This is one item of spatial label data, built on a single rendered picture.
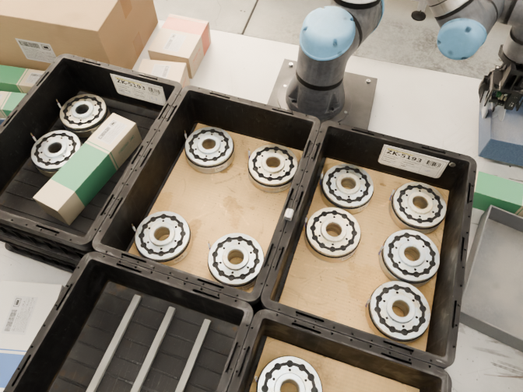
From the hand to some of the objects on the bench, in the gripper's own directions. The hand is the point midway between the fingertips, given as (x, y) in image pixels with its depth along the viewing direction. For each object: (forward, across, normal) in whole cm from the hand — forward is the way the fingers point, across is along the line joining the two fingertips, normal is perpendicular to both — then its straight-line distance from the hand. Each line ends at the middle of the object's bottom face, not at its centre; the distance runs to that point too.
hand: (489, 112), depth 110 cm
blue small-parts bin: (+6, +7, 0) cm, 9 cm away
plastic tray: (+8, +9, -40) cm, 42 cm away
